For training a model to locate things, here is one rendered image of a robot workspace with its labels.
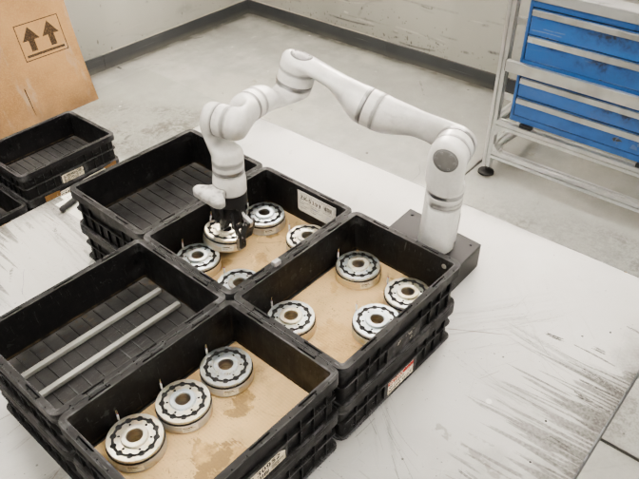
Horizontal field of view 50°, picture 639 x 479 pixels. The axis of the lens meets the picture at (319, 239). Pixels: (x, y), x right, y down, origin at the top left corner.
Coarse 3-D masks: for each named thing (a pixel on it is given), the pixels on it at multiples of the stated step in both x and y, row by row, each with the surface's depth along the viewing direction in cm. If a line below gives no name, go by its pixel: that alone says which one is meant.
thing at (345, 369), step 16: (336, 224) 156; (384, 224) 156; (320, 240) 152; (416, 240) 152; (448, 256) 147; (272, 272) 144; (448, 272) 143; (432, 288) 139; (416, 304) 136; (272, 320) 132; (400, 320) 132; (384, 336) 129; (320, 352) 126; (368, 352) 127; (336, 368) 123; (352, 368) 124
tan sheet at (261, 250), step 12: (288, 216) 176; (252, 240) 168; (264, 240) 168; (276, 240) 168; (240, 252) 165; (252, 252) 165; (264, 252) 165; (276, 252) 164; (228, 264) 161; (240, 264) 161; (252, 264) 161; (264, 264) 161; (216, 276) 158
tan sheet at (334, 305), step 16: (384, 272) 158; (320, 288) 154; (336, 288) 154; (384, 288) 154; (320, 304) 150; (336, 304) 150; (352, 304) 150; (320, 320) 146; (336, 320) 146; (320, 336) 143; (336, 336) 143; (352, 336) 142; (336, 352) 139; (352, 352) 139
